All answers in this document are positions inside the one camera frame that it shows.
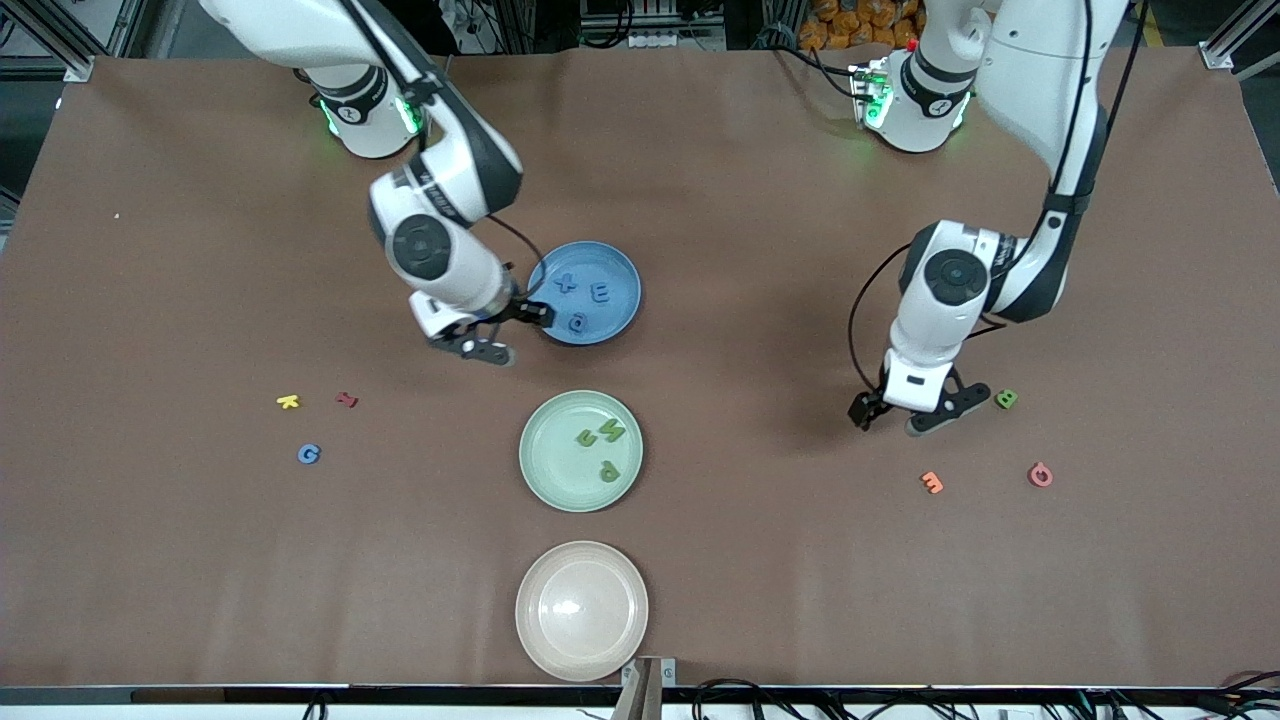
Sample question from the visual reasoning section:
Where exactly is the left arm base connector block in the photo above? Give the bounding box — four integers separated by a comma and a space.
848, 62, 893, 129

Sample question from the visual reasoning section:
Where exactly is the blue plate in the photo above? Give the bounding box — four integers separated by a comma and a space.
527, 241, 642, 347

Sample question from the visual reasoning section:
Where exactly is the green plate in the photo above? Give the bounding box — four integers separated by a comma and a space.
519, 390, 644, 513

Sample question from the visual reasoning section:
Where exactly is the brown table cover sheet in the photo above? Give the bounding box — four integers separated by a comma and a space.
0, 45, 1280, 691

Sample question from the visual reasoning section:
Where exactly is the beige plate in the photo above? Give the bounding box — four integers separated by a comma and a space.
515, 541, 650, 683

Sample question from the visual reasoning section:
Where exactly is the orange fruit pile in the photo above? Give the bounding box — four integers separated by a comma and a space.
797, 0, 926, 51

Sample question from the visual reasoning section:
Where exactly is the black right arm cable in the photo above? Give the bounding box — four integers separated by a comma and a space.
340, 0, 546, 301

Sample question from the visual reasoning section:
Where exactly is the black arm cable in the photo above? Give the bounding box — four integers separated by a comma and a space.
848, 0, 1146, 396
340, 0, 546, 301

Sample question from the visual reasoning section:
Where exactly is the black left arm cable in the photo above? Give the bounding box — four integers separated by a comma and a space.
848, 0, 1146, 396

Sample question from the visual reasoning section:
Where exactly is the black base cable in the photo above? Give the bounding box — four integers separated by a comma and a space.
765, 30, 863, 91

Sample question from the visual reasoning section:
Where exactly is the grey metal camera mount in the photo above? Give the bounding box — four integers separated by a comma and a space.
612, 655, 679, 720

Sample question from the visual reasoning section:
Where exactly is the table edge rail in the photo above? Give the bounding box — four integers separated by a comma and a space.
0, 684, 1280, 707

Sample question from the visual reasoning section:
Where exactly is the aluminium frame profile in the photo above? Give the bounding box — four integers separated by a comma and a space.
1200, 0, 1280, 76
0, 0, 96, 83

